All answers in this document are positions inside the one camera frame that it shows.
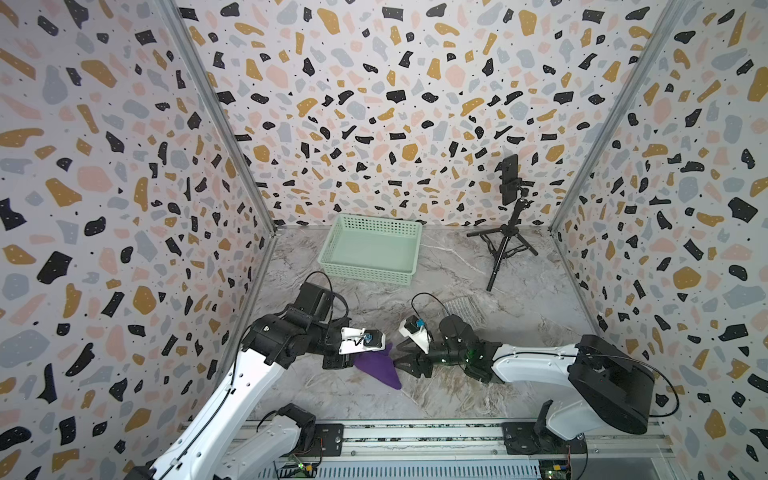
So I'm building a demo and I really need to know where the purple cloth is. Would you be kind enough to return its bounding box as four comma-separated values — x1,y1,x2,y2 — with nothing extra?
354,343,402,390

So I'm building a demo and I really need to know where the grey striped dishcloth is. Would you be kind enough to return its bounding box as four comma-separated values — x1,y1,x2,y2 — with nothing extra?
445,296,486,330

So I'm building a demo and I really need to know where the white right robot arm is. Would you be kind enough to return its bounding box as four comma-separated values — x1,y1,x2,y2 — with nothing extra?
394,314,655,440

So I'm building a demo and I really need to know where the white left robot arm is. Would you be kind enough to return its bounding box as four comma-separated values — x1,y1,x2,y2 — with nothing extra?
127,282,386,479

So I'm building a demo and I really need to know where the mint green plastic basket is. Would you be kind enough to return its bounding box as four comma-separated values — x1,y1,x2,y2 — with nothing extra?
318,214,423,286

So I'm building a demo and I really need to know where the left circuit board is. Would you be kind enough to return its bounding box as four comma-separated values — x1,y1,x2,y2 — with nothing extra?
277,459,321,479

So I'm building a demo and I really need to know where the circuit board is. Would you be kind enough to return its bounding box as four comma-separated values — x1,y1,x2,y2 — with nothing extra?
539,460,572,480
277,459,321,479

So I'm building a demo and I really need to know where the black tripod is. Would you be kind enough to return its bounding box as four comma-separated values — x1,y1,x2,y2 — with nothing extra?
466,197,539,292

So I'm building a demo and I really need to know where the right circuit board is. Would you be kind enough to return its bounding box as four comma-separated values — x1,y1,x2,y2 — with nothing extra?
539,460,572,480

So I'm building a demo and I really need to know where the black smartphone on tripod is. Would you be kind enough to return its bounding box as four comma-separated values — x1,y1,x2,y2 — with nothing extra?
496,154,520,206

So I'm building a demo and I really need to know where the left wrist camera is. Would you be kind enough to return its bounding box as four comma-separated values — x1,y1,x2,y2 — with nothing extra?
338,327,386,355

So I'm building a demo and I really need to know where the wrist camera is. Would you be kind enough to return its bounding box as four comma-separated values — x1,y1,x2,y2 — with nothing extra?
398,315,432,354
338,327,386,355

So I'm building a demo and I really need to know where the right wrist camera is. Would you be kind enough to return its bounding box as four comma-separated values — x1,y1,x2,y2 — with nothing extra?
398,315,432,354

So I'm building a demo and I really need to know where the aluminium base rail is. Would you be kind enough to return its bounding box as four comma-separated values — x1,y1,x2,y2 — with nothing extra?
256,419,686,479

